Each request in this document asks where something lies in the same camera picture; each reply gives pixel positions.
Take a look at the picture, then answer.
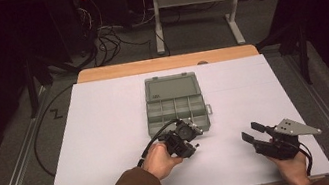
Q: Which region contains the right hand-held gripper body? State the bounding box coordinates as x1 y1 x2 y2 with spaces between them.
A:
250 112 327 165

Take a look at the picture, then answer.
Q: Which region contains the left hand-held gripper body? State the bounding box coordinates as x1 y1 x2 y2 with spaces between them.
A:
155 115 208 164

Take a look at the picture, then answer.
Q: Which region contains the grey plastic compartment box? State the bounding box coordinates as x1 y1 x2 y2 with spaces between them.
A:
139 68 216 143

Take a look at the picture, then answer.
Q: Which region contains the person's right hand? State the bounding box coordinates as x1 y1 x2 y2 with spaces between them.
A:
268 149 313 185

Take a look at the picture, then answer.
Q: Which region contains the person's left hand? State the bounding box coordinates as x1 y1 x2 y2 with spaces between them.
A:
139 137 188 184

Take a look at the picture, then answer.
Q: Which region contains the white table cover sheet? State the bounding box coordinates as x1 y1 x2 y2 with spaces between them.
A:
26 43 329 185

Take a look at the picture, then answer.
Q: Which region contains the black metal stand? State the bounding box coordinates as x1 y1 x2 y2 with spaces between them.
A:
20 53 60 120
253 19 317 93

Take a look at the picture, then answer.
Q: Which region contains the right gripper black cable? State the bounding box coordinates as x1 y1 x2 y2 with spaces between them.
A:
295 139 316 179

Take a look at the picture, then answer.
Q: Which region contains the tangle of floor cables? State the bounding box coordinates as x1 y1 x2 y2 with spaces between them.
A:
70 0 156 71

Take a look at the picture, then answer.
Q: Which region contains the long black floor cable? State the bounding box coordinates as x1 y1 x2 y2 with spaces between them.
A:
24 84 89 180

